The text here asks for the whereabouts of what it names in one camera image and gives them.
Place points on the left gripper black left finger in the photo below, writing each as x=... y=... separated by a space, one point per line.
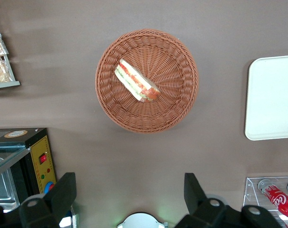
x=60 y=194

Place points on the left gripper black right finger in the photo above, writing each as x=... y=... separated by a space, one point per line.
x=194 y=197

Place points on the triangle sandwich with tomato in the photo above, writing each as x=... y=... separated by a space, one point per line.
x=134 y=80

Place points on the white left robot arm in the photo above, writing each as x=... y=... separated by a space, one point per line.
x=141 y=222

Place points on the tray of packaged snacks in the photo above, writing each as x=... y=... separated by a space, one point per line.
x=12 y=79

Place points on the cream rectangular serving tray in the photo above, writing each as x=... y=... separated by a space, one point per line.
x=272 y=97

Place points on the brown round wicker basket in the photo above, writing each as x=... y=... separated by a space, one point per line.
x=172 y=71

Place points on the black food warmer cabinet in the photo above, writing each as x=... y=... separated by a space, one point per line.
x=41 y=147

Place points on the clear acrylic bottle rack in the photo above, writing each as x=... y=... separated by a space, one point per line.
x=251 y=190

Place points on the steel food pan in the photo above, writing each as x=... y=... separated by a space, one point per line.
x=2 y=187

